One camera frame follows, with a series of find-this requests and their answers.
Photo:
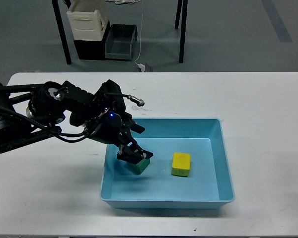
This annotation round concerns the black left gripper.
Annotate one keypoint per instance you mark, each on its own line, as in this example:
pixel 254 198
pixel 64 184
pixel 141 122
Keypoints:
pixel 114 128

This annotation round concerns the green wooden block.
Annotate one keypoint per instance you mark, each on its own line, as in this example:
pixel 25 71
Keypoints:
pixel 139 167

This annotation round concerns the yellow wooden block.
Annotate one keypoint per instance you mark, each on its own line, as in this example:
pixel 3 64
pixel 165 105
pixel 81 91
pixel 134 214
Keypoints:
pixel 181 164

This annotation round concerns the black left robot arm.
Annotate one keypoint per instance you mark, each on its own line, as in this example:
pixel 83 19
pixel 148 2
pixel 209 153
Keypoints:
pixel 35 112

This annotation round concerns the light blue plastic box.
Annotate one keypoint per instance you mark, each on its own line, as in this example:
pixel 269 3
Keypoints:
pixel 208 185

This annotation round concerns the black box under crate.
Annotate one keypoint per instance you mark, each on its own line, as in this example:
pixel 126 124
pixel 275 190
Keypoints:
pixel 89 45

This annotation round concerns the white power adapter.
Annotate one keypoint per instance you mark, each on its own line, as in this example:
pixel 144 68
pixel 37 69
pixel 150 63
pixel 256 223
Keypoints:
pixel 141 67

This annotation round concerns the grey plastic bin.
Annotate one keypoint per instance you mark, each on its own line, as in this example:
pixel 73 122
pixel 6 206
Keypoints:
pixel 120 42

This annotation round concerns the cream plastic crate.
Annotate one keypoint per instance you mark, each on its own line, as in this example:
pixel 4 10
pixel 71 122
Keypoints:
pixel 88 19

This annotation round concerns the black right table leg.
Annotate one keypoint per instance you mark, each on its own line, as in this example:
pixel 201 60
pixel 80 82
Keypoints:
pixel 181 19

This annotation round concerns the black table leg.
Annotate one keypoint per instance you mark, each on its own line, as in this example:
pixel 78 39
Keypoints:
pixel 181 19
pixel 61 30

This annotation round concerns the black left table leg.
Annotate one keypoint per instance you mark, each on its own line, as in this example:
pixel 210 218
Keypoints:
pixel 61 30

